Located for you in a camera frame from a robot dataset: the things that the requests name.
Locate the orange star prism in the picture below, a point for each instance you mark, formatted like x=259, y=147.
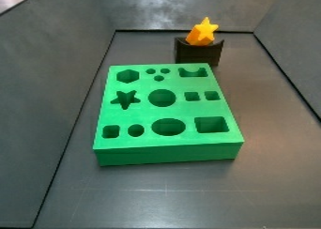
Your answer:
x=201, y=35

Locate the black curved fixture stand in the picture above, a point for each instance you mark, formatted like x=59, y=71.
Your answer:
x=197, y=54

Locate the green shape sorter block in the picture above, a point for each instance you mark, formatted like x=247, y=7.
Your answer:
x=165, y=114

